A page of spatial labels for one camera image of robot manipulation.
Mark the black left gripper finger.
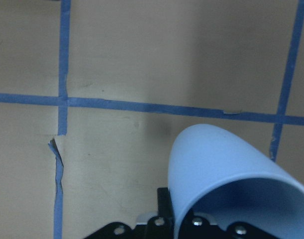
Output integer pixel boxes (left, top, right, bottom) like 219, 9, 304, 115
157, 187, 174, 225

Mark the light blue cup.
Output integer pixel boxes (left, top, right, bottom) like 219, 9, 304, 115
168, 124, 304, 239

